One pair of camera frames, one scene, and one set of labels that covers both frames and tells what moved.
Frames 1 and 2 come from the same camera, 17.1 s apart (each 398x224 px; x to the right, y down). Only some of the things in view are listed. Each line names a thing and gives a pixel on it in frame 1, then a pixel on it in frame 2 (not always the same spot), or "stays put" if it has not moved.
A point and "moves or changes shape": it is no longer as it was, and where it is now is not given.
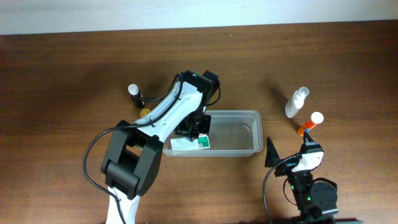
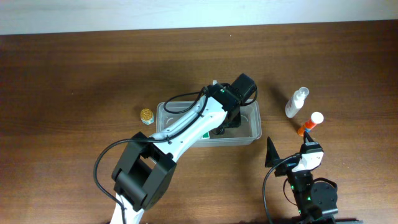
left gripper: (193, 134) -> (236, 122)
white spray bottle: (296, 101) stays put
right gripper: (286, 166) stays put
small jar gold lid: (144, 112) stays put
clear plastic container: (231, 133) moves or changes shape
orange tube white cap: (316, 118) stays put
